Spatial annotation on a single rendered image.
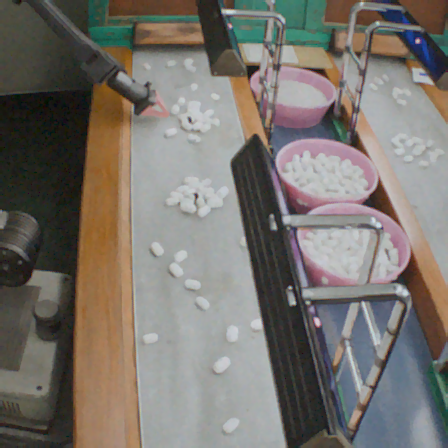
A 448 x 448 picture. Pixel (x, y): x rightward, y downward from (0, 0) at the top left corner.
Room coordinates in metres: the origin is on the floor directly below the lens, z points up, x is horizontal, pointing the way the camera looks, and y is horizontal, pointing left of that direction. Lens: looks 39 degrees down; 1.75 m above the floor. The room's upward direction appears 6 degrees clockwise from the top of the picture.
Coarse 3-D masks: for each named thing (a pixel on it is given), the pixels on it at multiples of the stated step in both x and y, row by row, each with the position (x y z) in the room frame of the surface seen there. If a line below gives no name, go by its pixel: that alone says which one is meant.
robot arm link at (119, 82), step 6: (120, 72) 1.63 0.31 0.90; (114, 78) 1.62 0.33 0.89; (120, 78) 1.62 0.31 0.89; (126, 78) 1.63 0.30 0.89; (108, 84) 1.61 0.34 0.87; (114, 84) 1.61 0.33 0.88; (120, 84) 1.61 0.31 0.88; (126, 84) 1.62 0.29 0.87; (114, 90) 1.61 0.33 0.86; (120, 90) 1.61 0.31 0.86
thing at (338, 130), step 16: (352, 16) 1.82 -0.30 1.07; (352, 32) 1.82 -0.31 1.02; (368, 32) 1.67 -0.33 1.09; (416, 32) 1.69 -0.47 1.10; (352, 48) 1.82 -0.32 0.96; (368, 48) 1.66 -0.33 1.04; (368, 64) 1.68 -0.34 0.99; (336, 112) 1.82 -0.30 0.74; (352, 112) 1.67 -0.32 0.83; (336, 128) 1.77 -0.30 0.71; (352, 128) 1.67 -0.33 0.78; (352, 144) 1.67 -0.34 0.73
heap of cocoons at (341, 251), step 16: (304, 240) 1.21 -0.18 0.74; (320, 240) 1.22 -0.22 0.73; (336, 240) 1.22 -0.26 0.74; (352, 240) 1.22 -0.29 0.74; (384, 240) 1.24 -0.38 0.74; (320, 256) 1.17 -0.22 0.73; (336, 256) 1.16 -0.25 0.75; (352, 256) 1.18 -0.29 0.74; (384, 256) 1.19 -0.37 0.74; (336, 272) 1.12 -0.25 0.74; (352, 272) 1.12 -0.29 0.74; (384, 272) 1.12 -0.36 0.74
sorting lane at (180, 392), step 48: (192, 96) 1.82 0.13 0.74; (144, 144) 1.53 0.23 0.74; (192, 144) 1.56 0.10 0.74; (240, 144) 1.58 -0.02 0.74; (144, 192) 1.33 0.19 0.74; (144, 240) 1.16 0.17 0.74; (192, 240) 1.17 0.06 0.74; (144, 288) 1.01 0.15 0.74; (240, 288) 1.04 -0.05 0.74; (192, 336) 0.89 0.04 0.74; (240, 336) 0.91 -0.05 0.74; (144, 384) 0.76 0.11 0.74; (192, 384) 0.77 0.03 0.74; (240, 384) 0.78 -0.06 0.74; (144, 432) 0.65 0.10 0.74; (192, 432) 0.66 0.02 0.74; (240, 432) 0.67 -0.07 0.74
